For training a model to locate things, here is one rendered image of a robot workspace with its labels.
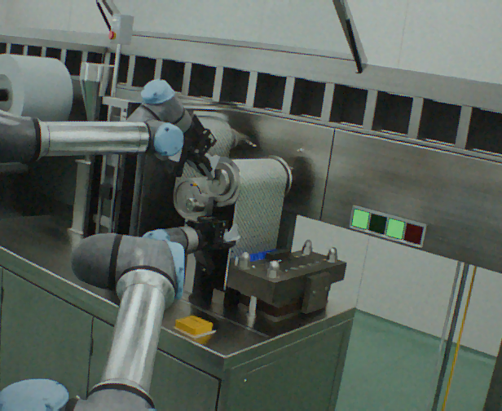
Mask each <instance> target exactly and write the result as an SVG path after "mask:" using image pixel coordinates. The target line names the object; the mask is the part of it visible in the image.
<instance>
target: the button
mask: <svg viewBox="0 0 502 411"><path fill-rule="evenodd" d="M212 326H213V324H212V323H210V322H208V321H207V320H203V319H201V318H200V317H197V316H194V315H193V316H188V317H184V318H182V319H178V320H176V323H175V328H177V329H180V330H182V331H184V332H186V333H188V334H190V335H192V336H197V335H200V334H204V333H207V332H209V331H212Z"/></svg>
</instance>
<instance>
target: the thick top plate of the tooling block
mask: <svg viewBox="0 0 502 411"><path fill-rule="evenodd" d="M326 258H327V256H326V255H323V254H319V253H316V252H314V251H312V254H303V253H302V251H301V250H299V251H295V252H292V253H289V256H288V257H283V258H280V259H273V260H270V259H259V260H255V261H251V264H250V269H249V270H244V269H240V268H238V266H236V265H233V266H230V267H229V272H228V278H227V286H228V287H231V288H232V289H237V290H239V291H241V292H243V293H246V294H249V295H252V296H254V297H256V298H260V299H262V300H264V301H267V302H269V303H274V302H277V301H280V300H283V299H286V298H290V297H292V296H295V295H299V294H303V293H305V288H306V279H307V277H308V276H313V275H315V274H319V273H321V272H328V273H330V277H329V282H328V284H329V285H331V284H333V283H336V282H338V281H343V280H344V277H345V273H346V264H347V262H344V261H341V260H339V259H338V260H337V263H330V262H328V261H326ZM273 261H276V262H278V264H279V265H280V268H279V270H280V278H279V279H272V278H269V277H267V276H266V274H267V271H268V268H270V264H271V263H272V262H273Z"/></svg>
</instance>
